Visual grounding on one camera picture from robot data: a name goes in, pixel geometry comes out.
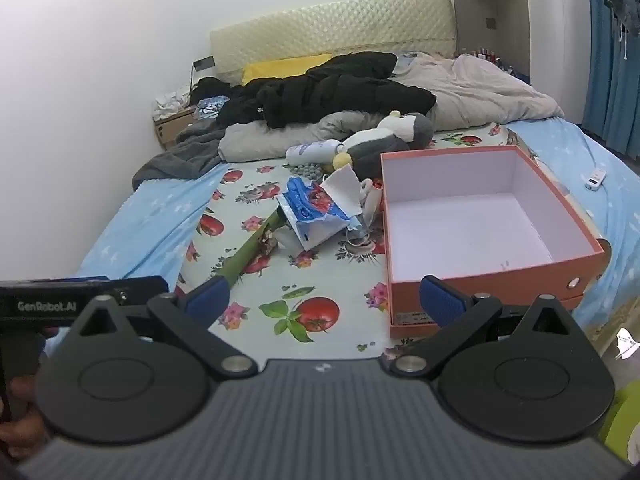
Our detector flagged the white printed bag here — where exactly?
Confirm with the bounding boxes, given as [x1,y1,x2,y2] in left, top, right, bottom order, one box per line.
[616,327,640,361]

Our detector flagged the white spray bottle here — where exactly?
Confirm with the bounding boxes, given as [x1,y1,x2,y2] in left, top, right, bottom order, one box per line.
[285,139,346,166]

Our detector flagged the blue snack packet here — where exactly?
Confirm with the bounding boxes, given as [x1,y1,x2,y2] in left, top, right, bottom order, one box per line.
[276,176,352,228]

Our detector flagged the blue printed bag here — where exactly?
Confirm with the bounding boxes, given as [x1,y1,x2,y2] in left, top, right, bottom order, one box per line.
[195,96,231,118]

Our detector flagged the orange cardboard box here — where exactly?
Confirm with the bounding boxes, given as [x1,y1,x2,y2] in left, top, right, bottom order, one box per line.
[380,145,608,339]

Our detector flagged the silver round disc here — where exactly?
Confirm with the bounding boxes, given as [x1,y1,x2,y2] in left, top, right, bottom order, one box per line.
[345,232,377,256]

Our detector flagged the white crumpled cloth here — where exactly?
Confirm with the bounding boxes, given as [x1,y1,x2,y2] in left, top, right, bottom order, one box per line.
[152,85,193,122]

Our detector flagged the clear zip bag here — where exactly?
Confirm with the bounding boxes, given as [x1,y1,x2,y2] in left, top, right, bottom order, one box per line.
[361,178,385,226]

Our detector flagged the yellow pillow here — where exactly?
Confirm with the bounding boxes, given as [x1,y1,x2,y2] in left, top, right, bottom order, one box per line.
[241,53,333,87]

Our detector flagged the green plastic stool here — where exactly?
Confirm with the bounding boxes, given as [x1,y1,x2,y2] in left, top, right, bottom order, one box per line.
[597,385,640,463]

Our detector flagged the green long-handled massage brush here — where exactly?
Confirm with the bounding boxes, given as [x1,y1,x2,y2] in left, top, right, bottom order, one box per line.
[212,160,326,288]

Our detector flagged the row of small bottles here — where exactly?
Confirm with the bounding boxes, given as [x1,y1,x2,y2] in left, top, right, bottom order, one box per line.
[460,46,506,63]

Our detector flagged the fruit printed mat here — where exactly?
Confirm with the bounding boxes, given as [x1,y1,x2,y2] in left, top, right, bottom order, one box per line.
[172,125,616,361]

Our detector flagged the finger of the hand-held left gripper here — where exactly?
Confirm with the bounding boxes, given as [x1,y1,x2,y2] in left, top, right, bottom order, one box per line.
[50,275,169,307]

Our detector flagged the grey penguin plush toy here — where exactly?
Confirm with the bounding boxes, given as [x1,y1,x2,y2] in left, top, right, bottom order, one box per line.
[332,110,436,181]

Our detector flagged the brown cardboard box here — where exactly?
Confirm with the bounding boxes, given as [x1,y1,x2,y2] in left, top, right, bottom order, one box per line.
[152,105,198,152]

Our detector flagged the light blue bedsheet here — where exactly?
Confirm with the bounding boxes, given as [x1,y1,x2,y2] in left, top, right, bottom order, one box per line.
[75,117,640,361]

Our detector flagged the white paper packet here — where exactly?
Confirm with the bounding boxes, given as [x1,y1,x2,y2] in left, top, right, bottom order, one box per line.
[290,217,348,252]

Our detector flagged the beige duvet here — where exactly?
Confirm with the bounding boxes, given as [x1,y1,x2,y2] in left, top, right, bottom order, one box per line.
[218,52,565,163]

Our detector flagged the black jacket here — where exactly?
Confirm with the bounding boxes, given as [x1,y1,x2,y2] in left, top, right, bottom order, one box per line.
[190,51,437,129]

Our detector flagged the dark grey blanket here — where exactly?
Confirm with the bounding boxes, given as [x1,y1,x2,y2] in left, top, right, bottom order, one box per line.
[132,120,231,192]

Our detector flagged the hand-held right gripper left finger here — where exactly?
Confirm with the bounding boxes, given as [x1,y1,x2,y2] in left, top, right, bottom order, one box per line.
[65,275,259,380]

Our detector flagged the blue curtain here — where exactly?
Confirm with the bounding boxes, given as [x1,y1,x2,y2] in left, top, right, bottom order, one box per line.
[580,0,640,153]

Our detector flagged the cream padded headboard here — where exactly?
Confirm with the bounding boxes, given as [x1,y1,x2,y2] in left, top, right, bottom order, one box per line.
[209,0,458,83]

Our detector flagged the person's left hand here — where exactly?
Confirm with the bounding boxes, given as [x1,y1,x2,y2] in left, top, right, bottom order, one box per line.
[0,375,51,461]

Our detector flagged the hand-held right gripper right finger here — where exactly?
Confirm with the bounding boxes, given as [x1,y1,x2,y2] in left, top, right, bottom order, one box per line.
[384,275,577,380]

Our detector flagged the black wall charger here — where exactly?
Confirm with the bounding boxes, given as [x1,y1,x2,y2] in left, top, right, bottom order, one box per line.
[190,58,216,92]

